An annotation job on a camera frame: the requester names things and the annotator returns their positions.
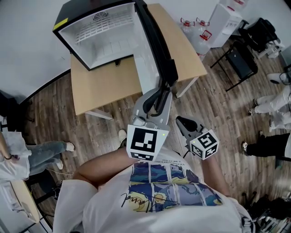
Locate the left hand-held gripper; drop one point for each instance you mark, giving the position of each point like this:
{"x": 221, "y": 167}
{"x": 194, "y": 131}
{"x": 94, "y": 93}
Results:
{"x": 145, "y": 141}

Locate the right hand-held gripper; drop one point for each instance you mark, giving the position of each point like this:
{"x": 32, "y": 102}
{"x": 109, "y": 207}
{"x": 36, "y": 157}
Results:
{"x": 204, "y": 145}

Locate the black mini fridge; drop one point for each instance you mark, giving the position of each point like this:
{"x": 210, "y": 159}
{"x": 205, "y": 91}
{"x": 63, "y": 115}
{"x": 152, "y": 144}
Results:
{"x": 109, "y": 38}

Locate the person's right forearm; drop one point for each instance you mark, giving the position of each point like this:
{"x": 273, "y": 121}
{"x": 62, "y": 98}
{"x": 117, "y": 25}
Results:
{"x": 214, "y": 177}

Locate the person's left forearm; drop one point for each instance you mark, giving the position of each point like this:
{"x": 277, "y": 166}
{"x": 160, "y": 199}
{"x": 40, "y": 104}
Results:
{"x": 102, "y": 170}

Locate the person's left shoe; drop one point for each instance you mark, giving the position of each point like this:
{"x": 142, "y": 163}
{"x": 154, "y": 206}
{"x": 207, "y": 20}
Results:
{"x": 122, "y": 134}

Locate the light wooden table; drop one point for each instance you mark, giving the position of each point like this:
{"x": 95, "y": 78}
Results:
{"x": 102, "y": 84}

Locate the clear water jug red cap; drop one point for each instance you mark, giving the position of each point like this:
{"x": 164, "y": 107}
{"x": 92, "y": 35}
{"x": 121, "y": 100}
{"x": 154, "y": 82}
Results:
{"x": 202, "y": 23}
{"x": 203, "y": 43}
{"x": 187, "y": 25}

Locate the black folding chair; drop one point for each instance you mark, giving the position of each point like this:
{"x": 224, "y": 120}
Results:
{"x": 241, "y": 63}

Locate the white water dispenser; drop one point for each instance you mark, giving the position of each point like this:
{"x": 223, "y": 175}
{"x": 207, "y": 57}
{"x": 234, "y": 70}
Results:
{"x": 224, "y": 27}

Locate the person's white printed t-shirt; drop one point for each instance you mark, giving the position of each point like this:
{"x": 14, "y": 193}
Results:
{"x": 109, "y": 211}

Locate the black equipment pile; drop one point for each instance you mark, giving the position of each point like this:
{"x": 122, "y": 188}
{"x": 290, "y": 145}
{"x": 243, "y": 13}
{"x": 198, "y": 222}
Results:
{"x": 270, "y": 211}

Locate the black mesh office chair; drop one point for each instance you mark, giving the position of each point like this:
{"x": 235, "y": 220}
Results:
{"x": 259, "y": 34}

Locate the clear dispenser water bottle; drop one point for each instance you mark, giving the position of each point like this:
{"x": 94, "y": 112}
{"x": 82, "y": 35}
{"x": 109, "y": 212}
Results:
{"x": 236, "y": 5}

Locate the wooden desk black legs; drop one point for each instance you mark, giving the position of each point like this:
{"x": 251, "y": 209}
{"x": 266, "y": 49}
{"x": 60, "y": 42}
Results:
{"x": 22, "y": 198}

